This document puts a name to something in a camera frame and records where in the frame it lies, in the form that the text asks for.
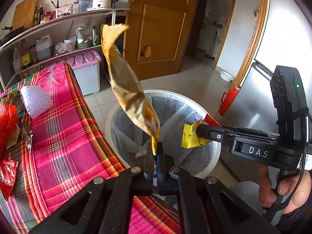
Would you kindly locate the red snack packet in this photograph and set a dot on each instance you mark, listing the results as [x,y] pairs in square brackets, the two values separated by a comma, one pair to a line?
[8,171]

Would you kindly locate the white round trash bin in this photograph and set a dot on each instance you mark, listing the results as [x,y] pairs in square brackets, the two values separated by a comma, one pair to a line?
[128,142]

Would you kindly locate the yellow label oil bottle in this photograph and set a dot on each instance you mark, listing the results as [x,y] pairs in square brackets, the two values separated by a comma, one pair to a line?
[25,55]

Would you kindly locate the black frying pan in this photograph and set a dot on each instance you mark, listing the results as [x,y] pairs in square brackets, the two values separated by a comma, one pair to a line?
[11,34]

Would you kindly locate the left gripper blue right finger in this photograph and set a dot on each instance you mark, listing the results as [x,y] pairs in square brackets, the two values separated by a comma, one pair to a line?
[167,174]

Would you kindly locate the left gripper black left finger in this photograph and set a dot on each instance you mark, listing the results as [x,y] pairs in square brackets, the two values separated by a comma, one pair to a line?
[143,182]

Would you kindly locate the red plastic bag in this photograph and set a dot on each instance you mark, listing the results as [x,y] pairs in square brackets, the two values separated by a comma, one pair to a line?
[9,120]

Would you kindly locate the clear lidded container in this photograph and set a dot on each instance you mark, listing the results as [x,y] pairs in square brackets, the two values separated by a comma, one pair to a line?
[82,5]

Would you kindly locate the white metal shelf rack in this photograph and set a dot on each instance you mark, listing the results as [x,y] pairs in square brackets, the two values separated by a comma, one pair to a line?
[63,26]

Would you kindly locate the wooden cutting board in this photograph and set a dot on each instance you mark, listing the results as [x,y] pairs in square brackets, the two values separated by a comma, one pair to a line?
[23,15]

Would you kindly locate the yellow snack wrapper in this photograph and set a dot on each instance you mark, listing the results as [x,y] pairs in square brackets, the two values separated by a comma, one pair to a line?
[190,139]

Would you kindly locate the pink utensil holder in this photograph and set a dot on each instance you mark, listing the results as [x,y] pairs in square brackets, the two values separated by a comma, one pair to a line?
[64,10]

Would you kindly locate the pink plaid tablecloth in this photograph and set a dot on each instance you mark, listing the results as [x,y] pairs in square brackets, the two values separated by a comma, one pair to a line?
[68,151]

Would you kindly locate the wooden door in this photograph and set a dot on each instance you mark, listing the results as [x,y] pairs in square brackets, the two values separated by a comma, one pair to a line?
[155,42]

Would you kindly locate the white foam fruit net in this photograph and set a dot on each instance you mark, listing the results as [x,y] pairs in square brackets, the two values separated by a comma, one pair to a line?
[36,100]

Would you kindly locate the right hand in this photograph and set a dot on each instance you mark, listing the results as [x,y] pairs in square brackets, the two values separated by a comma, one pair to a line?
[267,196]

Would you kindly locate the white jug dark liquid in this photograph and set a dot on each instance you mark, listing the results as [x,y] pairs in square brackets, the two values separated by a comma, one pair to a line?
[44,48]

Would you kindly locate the pink lid storage box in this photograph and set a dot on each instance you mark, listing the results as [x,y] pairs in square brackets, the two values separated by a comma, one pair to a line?
[86,67]

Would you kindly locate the brown paper bag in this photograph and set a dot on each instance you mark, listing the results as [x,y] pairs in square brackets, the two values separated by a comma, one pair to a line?
[126,86]

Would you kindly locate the red thermos flask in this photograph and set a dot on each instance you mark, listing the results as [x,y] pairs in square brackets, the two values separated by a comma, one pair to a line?
[227,99]

